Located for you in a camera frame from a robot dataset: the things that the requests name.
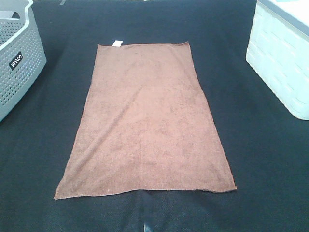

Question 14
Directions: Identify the brown microfibre towel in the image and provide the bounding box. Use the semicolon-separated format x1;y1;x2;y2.
55;42;237;200

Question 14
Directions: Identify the white towel care label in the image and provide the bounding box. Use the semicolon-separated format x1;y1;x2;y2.
112;40;123;47

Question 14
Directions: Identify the black tablecloth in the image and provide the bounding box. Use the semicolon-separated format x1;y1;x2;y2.
0;0;309;232

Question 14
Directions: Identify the pale blue woven-pattern bin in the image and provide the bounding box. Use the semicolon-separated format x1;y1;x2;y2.
246;0;309;120

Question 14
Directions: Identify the grey perforated plastic basket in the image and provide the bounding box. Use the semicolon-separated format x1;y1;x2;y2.
0;0;46;119

